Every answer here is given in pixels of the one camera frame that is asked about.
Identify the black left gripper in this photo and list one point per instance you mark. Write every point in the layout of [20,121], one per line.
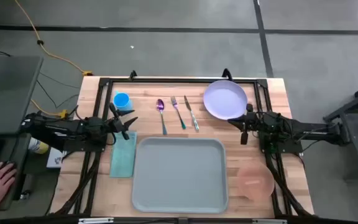
[115,124]

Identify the blue plastic cup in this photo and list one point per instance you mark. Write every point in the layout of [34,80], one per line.
[121,100]

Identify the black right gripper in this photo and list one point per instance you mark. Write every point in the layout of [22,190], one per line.
[251,121]

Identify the pink plastic bowl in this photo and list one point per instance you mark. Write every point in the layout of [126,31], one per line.
[255,182]

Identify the black table clamp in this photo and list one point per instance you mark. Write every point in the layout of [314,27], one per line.
[132,74]
[227,74]

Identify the white and yellow bottle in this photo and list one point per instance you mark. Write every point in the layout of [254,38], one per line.
[39,146]

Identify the white printed box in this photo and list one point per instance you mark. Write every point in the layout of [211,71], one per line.
[54,158]

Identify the dark grey desk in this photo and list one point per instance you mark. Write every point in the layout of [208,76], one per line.
[8,93]

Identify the teal cloth napkin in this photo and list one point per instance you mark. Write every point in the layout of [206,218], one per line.
[123,158]

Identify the lavender plastic plate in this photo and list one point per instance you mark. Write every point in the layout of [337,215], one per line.
[224,99]

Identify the iridescent purple fork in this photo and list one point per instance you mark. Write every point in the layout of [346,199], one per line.
[178,112]

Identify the grey plastic tray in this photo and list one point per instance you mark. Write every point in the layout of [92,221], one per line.
[179,174]

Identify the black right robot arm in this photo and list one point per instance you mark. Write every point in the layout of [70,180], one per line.
[306,129]

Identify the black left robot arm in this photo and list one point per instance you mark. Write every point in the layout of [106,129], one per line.
[51,129]

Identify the black metal table frame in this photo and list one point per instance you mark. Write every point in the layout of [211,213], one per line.
[182,81]

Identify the iridescent purple spoon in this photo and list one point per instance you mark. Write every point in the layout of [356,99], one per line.
[160,105]

